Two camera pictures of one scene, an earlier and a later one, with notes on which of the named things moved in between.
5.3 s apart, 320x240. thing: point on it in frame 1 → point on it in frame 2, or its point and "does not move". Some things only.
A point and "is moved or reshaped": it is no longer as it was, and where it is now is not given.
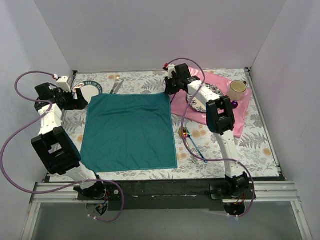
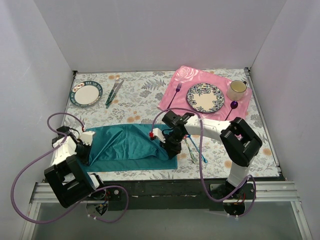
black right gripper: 169,85 → 172,147
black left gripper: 74,100 → 85,153
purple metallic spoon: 234,104 does not move
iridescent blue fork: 187,134 does not move
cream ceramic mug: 236,89 does not move
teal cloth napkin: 128,131 is moved or reshaped
